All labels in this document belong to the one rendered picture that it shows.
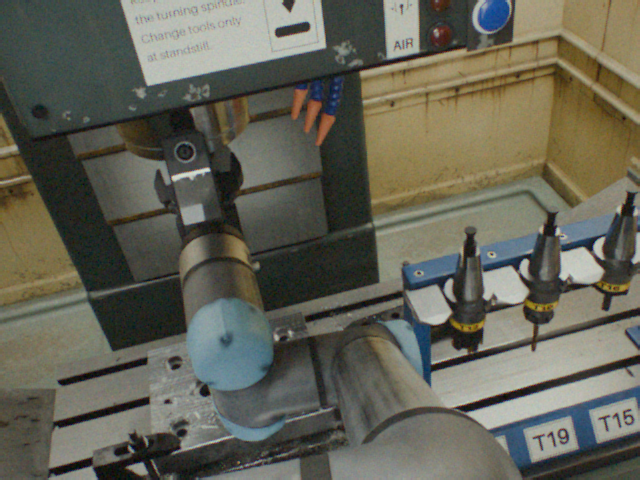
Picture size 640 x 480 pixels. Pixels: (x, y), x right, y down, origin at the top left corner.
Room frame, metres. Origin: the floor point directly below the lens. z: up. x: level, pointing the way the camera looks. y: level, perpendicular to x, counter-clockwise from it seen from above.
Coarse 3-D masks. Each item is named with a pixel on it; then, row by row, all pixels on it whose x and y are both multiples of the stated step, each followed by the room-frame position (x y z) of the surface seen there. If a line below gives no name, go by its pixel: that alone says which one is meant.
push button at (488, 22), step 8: (488, 0) 0.56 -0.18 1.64; (496, 0) 0.56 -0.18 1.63; (504, 0) 0.56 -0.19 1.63; (480, 8) 0.56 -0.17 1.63; (488, 8) 0.56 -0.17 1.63; (496, 8) 0.56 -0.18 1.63; (504, 8) 0.56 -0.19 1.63; (480, 16) 0.56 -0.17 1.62; (488, 16) 0.56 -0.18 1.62; (496, 16) 0.56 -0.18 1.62; (504, 16) 0.56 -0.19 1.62; (480, 24) 0.56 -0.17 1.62; (488, 24) 0.56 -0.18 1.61; (496, 24) 0.56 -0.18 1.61; (504, 24) 0.56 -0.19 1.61
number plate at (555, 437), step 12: (564, 420) 0.58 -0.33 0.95; (528, 432) 0.57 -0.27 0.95; (540, 432) 0.57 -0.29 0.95; (552, 432) 0.57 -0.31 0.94; (564, 432) 0.57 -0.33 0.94; (528, 444) 0.56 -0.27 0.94; (540, 444) 0.56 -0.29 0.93; (552, 444) 0.56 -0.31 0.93; (564, 444) 0.55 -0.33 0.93; (576, 444) 0.55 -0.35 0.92; (540, 456) 0.54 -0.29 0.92
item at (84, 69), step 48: (0, 0) 0.51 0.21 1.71; (48, 0) 0.51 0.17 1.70; (96, 0) 0.52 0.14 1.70; (336, 0) 0.55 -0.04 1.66; (0, 48) 0.51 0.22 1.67; (48, 48) 0.51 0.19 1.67; (96, 48) 0.52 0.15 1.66; (336, 48) 0.55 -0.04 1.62; (384, 48) 0.55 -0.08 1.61; (48, 96) 0.51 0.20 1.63; (96, 96) 0.52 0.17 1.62; (144, 96) 0.52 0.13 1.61; (192, 96) 0.53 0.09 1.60; (240, 96) 0.54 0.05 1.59
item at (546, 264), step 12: (540, 228) 0.65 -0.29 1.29; (540, 240) 0.63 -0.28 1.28; (552, 240) 0.63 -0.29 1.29; (540, 252) 0.63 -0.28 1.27; (552, 252) 0.62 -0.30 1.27; (528, 264) 0.65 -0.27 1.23; (540, 264) 0.62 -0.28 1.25; (552, 264) 0.62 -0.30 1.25; (540, 276) 0.62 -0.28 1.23; (552, 276) 0.62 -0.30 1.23
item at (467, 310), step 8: (448, 280) 0.65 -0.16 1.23; (448, 288) 0.63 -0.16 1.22; (488, 288) 0.62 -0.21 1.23; (448, 296) 0.62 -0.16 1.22; (488, 296) 0.60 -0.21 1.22; (456, 304) 0.60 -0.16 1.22; (464, 304) 0.60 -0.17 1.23; (472, 304) 0.59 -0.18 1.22; (480, 304) 0.60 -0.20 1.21; (488, 304) 0.61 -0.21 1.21; (456, 312) 0.60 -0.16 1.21; (464, 312) 0.60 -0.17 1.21; (472, 312) 0.60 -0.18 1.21
